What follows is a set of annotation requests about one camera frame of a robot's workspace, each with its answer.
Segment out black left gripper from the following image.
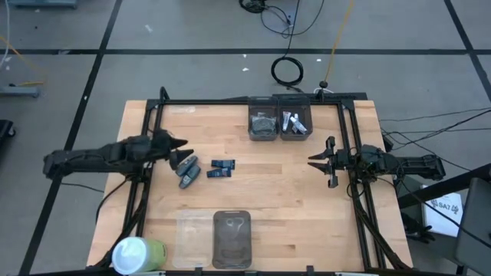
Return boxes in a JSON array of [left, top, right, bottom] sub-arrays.
[[147, 129, 195, 172]]

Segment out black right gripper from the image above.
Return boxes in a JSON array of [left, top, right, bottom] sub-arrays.
[[308, 136, 360, 189]]

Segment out dark shave cream tube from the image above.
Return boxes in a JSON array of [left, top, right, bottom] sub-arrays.
[[210, 159, 236, 170]]

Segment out black hair ties bag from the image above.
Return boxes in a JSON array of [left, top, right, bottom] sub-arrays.
[[255, 112, 277, 126], [260, 119, 278, 135]]

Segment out grey round bagged parts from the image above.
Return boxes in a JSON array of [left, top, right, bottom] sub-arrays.
[[251, 117, 269, 134]]

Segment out grey plastic tray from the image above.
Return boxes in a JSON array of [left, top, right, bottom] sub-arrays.
[[212, 209, 253, 270]]

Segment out grey blue deodorant stick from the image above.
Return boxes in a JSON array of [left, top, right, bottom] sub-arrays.
[[175, 154, 199, 177], [178, 164, 202, 190]]

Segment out grey plastic bin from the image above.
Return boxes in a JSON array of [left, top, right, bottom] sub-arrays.
[[278, 96, 314, 142], [247, 96, 280, 142]]

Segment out small dark blue packets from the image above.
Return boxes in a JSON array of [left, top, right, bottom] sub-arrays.
[[206, 167, 232, 179]]

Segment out clear plastic tray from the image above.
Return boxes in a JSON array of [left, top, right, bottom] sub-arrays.
[[172, 209, 215, 268]]

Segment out green wipes canister white lid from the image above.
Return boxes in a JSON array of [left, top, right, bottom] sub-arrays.
[[111, 236, 168, 276]]

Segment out black slanted support pole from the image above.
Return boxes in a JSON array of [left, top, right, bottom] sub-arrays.
[[397, 163, 491, 210]]

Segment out white printed cardboard box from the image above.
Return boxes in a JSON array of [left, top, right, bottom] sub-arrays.
[[421, 186, 464, 238]]

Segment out grey blue cart base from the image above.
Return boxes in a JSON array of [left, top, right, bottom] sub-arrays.
[[0, 84, 42, 99], [7, 0, 77, 9]]

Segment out dark grey chair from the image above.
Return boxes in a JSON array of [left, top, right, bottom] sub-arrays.
[[454, 176, 491, 276]]

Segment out black caster foot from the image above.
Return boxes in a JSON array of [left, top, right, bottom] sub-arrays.
[[0, 119, 16, 145]]

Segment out coiled black floor cable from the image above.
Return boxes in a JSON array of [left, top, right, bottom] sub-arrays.
[[270, 56, 305, 87]]

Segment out thin black floor cable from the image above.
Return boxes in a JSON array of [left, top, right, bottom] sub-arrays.
[[379, 108, 491, 123], [383, 110, 491, 150]]

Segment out yellow hanging cable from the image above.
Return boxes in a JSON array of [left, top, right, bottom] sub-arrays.
[[324, 0, 356, 84]]

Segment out black floor cable bundle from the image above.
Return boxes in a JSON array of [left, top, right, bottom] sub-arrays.
[[239, 0, 325, 39]]

